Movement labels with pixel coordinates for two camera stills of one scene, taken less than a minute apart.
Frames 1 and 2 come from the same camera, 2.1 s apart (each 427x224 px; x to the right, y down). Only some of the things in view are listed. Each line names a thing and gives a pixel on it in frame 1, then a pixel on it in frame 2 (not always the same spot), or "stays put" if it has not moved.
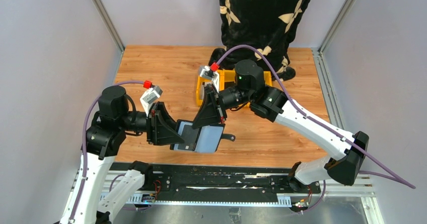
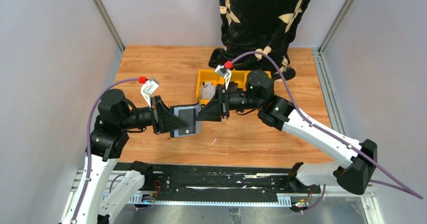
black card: (190, 135) -> (189, 116)
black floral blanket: (264, 15) stays put
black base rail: (226, 183) stays put
